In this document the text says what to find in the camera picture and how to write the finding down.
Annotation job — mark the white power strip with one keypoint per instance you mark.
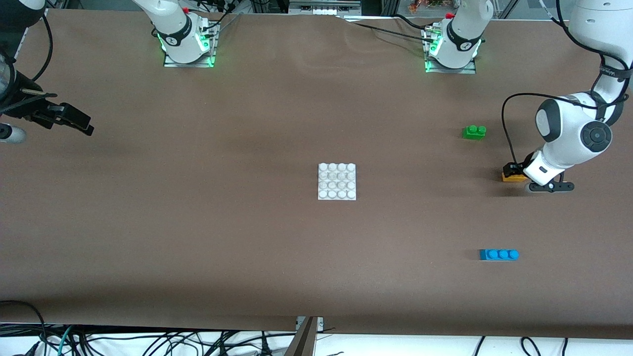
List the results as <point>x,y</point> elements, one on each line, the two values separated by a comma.
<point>321,11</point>

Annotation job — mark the green two-stud block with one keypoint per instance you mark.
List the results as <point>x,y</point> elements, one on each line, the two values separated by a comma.
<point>474,133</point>

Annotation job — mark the white studded base plate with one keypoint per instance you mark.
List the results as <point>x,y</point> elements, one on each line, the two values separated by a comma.
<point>336,183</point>

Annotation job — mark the colourful background object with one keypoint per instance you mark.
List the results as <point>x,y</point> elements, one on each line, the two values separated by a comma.
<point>425,5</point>

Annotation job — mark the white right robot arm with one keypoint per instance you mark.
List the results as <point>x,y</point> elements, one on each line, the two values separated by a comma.
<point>168,15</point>

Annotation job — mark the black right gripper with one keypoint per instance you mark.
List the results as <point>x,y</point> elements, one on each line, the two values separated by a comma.
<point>23,107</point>

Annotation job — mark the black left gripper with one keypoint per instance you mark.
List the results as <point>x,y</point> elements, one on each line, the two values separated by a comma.
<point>520,166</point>

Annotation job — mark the blue three-stud block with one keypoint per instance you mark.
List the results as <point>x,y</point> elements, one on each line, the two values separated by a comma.
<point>497,255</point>

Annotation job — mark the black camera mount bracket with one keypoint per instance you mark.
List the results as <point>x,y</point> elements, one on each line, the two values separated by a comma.
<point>556,187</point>

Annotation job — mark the brown table cover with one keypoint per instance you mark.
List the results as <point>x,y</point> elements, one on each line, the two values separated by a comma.
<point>316,123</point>

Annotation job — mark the metal table leg bracket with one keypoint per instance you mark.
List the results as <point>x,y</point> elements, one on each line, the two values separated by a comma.
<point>304,341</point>

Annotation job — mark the yellow two-stud block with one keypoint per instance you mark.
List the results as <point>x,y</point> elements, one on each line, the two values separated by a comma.
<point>512,178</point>

